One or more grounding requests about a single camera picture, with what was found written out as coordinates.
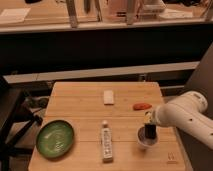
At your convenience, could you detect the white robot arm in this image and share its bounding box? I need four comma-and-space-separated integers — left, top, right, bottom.
146, 91, 213, 149

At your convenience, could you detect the white eraser block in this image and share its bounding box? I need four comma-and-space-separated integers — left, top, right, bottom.
103, 90, 114, 105

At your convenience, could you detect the green ceramic plate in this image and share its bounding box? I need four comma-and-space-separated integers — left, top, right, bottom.
36, 120, 75, 159

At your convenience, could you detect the orange red small object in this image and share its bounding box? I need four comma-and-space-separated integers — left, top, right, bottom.
133, 103, 152, 110

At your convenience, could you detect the white tube with cap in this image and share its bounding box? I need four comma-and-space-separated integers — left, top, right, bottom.
101, 120, 113, 163

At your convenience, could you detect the white box on shelf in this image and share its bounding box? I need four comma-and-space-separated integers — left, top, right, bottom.
142, 0, 166, 14

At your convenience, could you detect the black tripod stand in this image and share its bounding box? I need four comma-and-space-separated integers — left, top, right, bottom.
0, 76, 44, 171

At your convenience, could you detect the white paper sheet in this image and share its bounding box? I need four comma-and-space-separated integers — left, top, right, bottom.
0, 8, 30, 24

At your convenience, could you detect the metal frame post right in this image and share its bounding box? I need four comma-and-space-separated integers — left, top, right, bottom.
126, 0, 136, 25

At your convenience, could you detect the metal frame post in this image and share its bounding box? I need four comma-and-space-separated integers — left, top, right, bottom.
66, 0, 78, 28
126, 0, 136, 25

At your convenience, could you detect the metal frame post left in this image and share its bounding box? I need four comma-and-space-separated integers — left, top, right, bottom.
66, 0, 78, 28

